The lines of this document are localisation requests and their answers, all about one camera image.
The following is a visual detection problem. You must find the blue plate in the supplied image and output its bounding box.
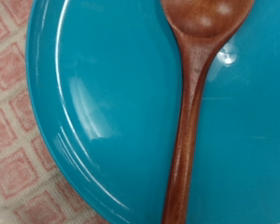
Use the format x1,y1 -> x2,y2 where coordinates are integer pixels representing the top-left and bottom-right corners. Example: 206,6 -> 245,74
25,0 -> 280,224

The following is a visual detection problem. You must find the brown wooden spoon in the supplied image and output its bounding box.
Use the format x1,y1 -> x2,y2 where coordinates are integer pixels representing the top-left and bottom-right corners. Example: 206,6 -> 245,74
160,0 -> 256,224

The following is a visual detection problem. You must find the pink checked towel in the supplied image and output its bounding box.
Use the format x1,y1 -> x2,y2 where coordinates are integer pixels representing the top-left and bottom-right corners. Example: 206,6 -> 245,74
0,0 -> 111,224

